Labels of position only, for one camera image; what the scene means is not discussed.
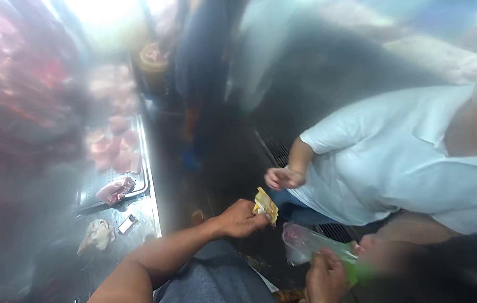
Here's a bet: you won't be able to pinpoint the person's right hand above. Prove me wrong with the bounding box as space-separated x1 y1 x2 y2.
305 247 349 303

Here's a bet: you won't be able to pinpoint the person's left hand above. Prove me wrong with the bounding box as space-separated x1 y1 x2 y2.
215 199 272 239

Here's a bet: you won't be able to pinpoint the clear plastic bag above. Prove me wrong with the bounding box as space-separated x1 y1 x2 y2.
282 222 359 267

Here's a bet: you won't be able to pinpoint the yellow banknote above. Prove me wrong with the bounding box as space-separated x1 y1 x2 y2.
253 187 279 227

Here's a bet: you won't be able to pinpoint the person's left forearm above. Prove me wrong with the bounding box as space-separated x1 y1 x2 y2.
87 217 225 303

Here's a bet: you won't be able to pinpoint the green plastic bag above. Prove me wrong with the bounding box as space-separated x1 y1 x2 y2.
341 242 361 289

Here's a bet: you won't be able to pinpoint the dark floor drain grate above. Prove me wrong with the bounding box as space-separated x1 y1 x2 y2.
255 130 290 169

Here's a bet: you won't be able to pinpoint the person's legs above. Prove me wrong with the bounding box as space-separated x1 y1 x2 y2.
153 240 279 303

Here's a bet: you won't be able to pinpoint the perforated metal tray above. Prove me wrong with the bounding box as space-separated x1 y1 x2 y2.
75 114 150 213

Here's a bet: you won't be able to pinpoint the small white and black box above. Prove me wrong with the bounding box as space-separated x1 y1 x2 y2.
118 214 139 235

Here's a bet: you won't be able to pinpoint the single raw meat chunk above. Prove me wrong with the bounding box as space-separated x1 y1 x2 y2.
96 177 135 205

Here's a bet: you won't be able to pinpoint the pile of pink meat pieces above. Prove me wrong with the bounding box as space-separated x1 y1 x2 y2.
87 63 142 175

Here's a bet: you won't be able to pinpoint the crumpled beige cloth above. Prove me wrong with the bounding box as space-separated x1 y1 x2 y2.
77 219 116 256

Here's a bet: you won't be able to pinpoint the round yellowish container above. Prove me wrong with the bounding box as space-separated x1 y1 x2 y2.
138 42 171 83

